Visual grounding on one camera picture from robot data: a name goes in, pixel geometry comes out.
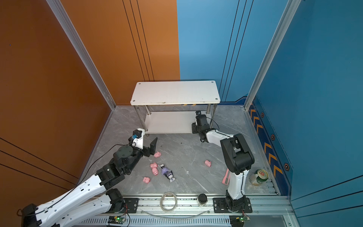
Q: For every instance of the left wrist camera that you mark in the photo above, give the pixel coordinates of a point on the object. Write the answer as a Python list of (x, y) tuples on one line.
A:
[(137, 137)]

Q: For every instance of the purple Kuromi figure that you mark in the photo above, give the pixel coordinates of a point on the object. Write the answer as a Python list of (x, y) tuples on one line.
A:
[(165, 171)]

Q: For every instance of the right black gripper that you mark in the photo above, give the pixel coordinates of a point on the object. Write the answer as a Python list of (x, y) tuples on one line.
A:
[(194, 125)]

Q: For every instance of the aluminium frame post left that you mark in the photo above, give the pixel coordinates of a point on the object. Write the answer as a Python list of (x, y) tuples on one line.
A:
[(64, 20)]

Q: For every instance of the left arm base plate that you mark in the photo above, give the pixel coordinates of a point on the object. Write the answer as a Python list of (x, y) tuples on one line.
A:
[(128, 205)]

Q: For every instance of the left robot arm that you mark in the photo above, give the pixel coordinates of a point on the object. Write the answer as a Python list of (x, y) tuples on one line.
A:
[(91, 197)]

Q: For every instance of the white two-tier shelf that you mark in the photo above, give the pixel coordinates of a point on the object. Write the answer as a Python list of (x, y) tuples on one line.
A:
[(172, 93)]

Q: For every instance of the green circuit board left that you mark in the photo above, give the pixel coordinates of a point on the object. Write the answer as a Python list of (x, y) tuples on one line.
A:
[(116, 220)]

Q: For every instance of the green circuit board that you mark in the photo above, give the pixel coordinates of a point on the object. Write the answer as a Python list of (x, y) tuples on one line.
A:
[(243, 219), (116, 220)]

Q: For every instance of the pink pig toy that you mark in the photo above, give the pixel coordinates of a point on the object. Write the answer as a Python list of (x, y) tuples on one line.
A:
[(153, 165), (157, 154), (155, 171), (146, 179), (207, 163)]

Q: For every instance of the pink pig toy front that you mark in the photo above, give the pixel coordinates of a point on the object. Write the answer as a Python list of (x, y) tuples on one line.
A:
[(146, 179)]

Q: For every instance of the aluminium frame post right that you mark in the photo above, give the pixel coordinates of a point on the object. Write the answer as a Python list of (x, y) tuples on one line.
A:
[(282, 27)]

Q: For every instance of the black white Kuromi figure lower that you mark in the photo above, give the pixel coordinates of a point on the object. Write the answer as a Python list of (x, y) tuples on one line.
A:
[(171, 177)]

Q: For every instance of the pink utility knife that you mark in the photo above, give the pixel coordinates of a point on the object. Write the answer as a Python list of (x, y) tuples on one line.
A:
[(226, 178)]

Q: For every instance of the green beverage can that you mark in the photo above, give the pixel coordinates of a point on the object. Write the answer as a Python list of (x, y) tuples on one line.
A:
[(259, 177)]

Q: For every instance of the black capped small jar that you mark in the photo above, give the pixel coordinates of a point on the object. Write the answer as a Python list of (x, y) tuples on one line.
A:
[(202, 200)]

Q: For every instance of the pink pig toy right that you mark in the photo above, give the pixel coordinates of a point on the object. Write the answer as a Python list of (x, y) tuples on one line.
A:
[(207, 163)]

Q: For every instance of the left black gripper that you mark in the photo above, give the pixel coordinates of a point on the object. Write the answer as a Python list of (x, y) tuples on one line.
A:
[(152, 148)]

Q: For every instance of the pink pig toy upper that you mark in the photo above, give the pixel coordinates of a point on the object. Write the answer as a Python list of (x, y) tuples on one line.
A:
[(157, 154)]

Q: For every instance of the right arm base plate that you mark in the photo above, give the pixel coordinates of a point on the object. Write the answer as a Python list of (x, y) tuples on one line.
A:
[(221, 205)]

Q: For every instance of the pink pig toy lower middle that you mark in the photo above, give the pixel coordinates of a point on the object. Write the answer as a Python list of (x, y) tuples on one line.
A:
[(155, 171)]

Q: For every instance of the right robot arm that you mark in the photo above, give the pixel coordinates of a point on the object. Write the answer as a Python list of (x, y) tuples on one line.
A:
[(238, 159)]

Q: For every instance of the aluminium frame post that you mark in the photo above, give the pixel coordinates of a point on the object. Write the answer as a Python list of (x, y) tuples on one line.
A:
[(282, 27), (64, 20)]

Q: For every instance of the green circuit board right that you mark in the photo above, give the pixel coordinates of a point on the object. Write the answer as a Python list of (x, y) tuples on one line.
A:
[(243, 219)]

